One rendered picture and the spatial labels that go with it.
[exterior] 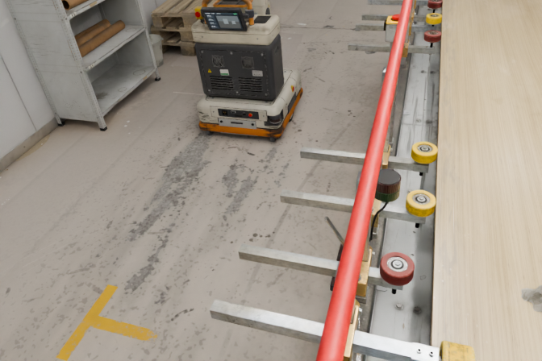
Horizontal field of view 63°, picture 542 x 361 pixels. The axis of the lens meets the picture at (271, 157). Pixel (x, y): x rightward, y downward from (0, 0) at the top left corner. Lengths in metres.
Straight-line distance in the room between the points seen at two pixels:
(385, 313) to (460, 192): 0.41
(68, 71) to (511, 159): 2.95
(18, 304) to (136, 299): 0.60
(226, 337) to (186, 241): 0.65
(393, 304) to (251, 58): 1.96
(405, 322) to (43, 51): 3.03
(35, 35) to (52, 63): 0.21
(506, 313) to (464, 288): 0.09
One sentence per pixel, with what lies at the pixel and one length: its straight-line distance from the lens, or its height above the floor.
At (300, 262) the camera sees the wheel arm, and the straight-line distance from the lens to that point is 1.20.
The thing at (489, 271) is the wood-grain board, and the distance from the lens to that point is 1.19.
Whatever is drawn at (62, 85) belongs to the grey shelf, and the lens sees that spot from 3.71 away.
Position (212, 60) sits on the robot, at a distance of 3.07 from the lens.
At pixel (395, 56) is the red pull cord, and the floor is 1.64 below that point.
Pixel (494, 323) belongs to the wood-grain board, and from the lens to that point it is 1.11.
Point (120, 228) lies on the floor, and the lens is 2.75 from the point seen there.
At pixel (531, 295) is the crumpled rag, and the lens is 1.16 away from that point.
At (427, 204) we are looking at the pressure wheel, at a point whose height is 0.91.
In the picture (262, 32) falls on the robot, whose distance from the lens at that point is 2.85.
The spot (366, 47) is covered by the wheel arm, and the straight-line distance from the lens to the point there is 2.45.
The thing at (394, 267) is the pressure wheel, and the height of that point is 0.90.
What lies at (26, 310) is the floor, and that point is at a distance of 2.58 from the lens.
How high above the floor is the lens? 1.77
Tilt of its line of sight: 36 degrees down
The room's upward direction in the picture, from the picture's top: 6 degrees counter-clockwise
